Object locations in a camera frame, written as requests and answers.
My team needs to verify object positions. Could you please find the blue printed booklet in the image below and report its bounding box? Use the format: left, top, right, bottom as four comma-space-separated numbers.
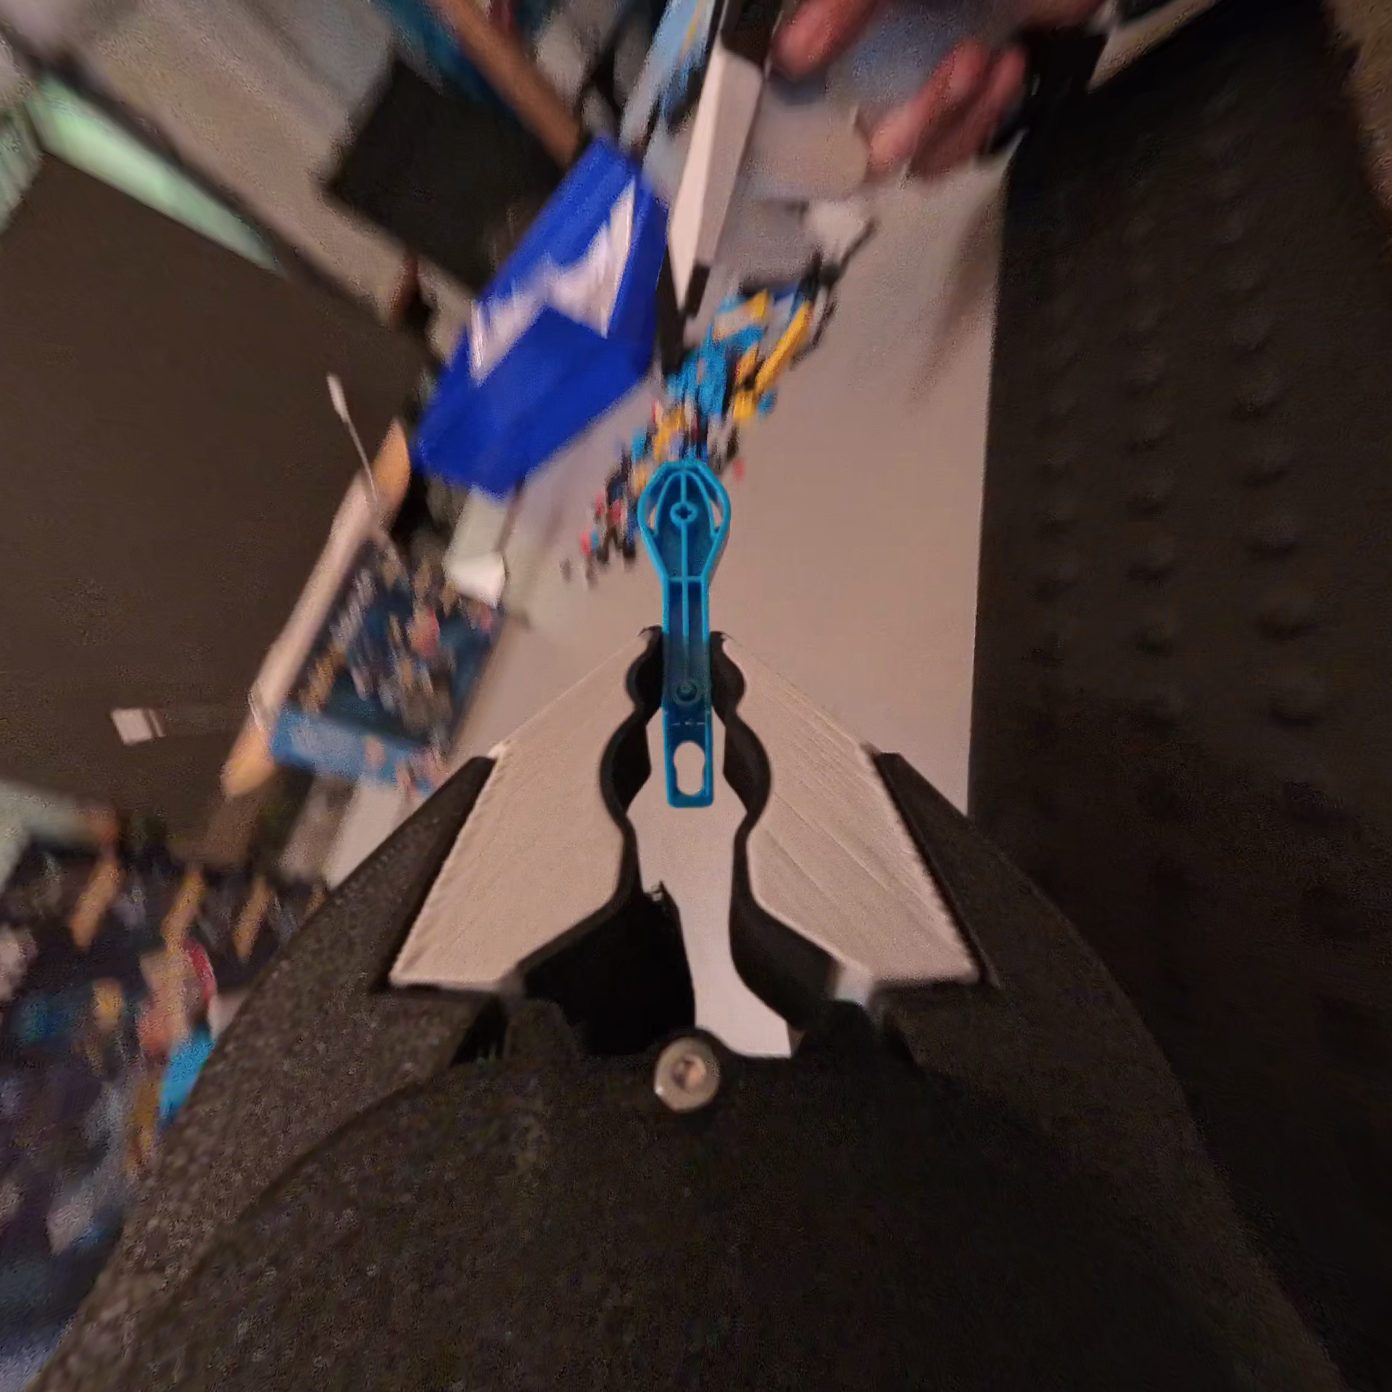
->
266, 531, 508, 788

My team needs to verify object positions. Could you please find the pile of toy building parts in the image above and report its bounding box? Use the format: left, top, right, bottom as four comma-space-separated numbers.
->
556, 259, 841, 592

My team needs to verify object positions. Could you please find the black divider panel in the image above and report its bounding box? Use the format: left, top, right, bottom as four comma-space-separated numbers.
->
0, 153, 438, 788

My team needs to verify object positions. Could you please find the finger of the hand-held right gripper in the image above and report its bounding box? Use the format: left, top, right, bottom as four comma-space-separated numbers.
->
662, 49, 876, 317

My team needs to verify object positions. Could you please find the white folded card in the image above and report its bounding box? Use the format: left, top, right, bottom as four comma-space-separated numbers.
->
443, 493, 515, 607

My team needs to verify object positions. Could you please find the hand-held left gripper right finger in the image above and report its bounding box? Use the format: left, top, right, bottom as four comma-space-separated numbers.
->
712, 637, 982, 1003

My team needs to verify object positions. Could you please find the black dimpled mat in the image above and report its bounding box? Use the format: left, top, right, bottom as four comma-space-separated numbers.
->
970, 0, 1392, 1392

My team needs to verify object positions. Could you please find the blue plastic bin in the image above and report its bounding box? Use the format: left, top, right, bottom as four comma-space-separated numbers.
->
410, 136, 672, 499

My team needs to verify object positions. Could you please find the white antenna bracket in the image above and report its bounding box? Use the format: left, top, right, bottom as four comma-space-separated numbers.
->
221, 373, 384, 798

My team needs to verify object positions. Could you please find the blue long brick piece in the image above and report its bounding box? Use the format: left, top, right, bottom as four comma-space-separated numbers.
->
634, 458, 732, 812

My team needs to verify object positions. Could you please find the person's right hand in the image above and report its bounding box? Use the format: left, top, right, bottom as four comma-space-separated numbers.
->
770, 0, 1101, 181

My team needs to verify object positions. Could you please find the dark printed toy kit box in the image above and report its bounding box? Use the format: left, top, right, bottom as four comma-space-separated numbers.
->
0, 781, 329, 1255

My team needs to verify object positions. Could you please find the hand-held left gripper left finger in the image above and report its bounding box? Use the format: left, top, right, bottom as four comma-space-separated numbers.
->
387, 632, 662, 996

